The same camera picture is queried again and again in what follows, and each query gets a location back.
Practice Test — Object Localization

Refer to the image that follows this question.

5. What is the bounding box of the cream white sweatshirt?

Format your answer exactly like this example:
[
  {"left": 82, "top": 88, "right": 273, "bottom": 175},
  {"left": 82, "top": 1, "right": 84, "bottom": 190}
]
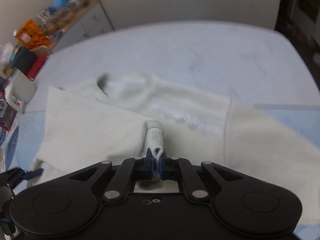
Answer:
[{"left": 30, "top": 74, "right": 319, "bottom": 224}]

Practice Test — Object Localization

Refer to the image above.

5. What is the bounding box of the red flat case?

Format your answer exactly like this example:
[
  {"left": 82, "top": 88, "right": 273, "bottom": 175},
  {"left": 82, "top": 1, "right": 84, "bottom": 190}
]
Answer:
[{"left": 26, "top": 55, "right": 48, "bottom": 80}]

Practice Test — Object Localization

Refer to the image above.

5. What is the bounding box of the dark green box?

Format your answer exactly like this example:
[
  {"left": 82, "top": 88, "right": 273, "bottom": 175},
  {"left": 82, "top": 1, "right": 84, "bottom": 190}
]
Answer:
[{"left": 9, "top": 47, "right": 37, "bottom": 75}]

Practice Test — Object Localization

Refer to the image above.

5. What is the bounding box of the red snack bag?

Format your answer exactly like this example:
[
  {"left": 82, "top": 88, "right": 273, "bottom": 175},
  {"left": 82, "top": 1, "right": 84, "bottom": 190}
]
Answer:
[{"left": 0, "top": 93, "right": 17, "bottom": 132}]

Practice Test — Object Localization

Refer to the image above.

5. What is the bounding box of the white drawer cabinet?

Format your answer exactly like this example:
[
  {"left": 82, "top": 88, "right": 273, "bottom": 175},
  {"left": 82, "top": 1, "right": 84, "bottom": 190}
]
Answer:
[{"left": 50, "top": 0, "right": 114, "bottom": 53}]

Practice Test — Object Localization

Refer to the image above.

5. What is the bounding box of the orange snack package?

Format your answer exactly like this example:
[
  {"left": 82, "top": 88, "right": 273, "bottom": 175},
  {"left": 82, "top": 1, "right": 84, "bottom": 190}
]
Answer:
[{"left": 14, "top": 19, "right": 52, "bottom": 50}]

